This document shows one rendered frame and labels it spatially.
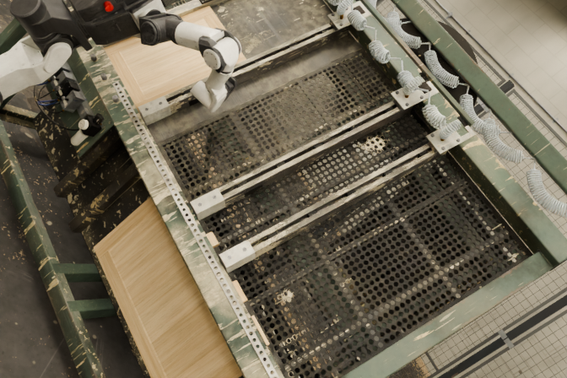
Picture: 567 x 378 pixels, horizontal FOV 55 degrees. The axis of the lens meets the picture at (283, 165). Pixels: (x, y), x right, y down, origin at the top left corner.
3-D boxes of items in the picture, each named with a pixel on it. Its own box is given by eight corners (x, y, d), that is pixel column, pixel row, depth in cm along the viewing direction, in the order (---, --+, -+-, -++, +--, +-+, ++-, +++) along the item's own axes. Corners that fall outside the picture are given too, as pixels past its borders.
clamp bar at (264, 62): (139, 112, 247) (126, 80, 226) (357, 16, 277) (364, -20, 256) (148, 129, 243) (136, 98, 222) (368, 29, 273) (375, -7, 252)
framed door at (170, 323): (96, 247, 266) (93, 247, 264) (175, 178, 252) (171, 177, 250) (175, 423, 230) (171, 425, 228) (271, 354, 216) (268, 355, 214)
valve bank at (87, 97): (17, 69, 252) (50, 34, 246) (43, 78, 265) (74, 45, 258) (53, 151, 232) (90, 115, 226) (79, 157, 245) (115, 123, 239)
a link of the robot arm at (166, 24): (169, 24, 195) (143, 18, 201) (170, 49, 199) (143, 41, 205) (191, 19, 203) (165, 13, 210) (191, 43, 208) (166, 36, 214)
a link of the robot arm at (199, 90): (217, 108, 225) (205, 115, 214) (198, 90, 225) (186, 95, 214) (233, 89, 220) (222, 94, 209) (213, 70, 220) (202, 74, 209)
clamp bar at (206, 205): (190, 205, 226) (181, 179, 205) (419, 89, 256) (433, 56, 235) (200, 224, 222) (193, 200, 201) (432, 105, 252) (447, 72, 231)
